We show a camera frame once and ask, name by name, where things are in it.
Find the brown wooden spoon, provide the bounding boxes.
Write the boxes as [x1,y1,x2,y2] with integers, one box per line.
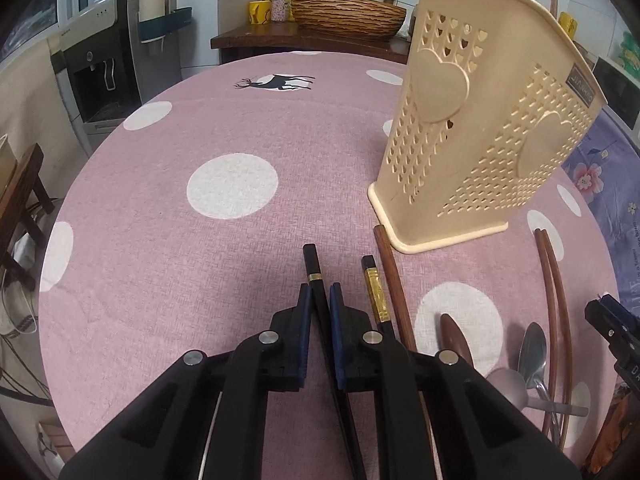
[438,312,475,378]

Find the shiny metal spoon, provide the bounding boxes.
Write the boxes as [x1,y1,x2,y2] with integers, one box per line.
[517,322,558,443]

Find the dark wooden stool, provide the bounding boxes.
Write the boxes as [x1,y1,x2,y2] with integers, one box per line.
[0,142,56,281]

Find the blue-grey wall holder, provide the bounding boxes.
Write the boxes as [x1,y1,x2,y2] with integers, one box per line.
[139,6,193,43]

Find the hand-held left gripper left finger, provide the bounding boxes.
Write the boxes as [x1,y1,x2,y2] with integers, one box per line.
[60,282,316,480]

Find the purple floral cloth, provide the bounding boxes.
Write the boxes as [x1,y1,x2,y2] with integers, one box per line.
[560,105,640,321]

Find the dark wooden counter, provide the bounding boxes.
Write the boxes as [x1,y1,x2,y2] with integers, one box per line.
[210,24,413,66]

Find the white microwave oven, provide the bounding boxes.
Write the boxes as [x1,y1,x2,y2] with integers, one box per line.
[592,55,640,131]

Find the black chopstick with gold pattern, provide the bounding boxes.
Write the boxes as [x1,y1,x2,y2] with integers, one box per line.
[361,255,397,338]

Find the stacked green noodle cups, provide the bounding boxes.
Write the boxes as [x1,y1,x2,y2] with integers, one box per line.
[611,30,640,78]

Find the woven brown wash basin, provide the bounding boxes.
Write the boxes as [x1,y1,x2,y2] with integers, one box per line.
[290,0,408,42]

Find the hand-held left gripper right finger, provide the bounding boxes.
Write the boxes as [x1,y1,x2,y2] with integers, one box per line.
[327,282,583,480]

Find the black chopstick with gold band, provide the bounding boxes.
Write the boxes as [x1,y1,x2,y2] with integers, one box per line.
[302,243,370,480]

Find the yellow mug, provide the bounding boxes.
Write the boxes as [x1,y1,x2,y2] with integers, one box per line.
[248,1,273,26]

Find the matte grey metal spoon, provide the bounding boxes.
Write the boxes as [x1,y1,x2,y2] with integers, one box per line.
[486,367,591,418]

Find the beige plastic utensil holder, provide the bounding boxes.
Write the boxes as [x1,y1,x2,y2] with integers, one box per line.
[367,0,608,255]

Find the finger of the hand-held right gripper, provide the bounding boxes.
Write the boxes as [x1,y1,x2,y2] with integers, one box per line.
[584,292,640,396]

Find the grey water dispenser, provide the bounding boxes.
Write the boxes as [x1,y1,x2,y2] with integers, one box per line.
[50,0,181,146]

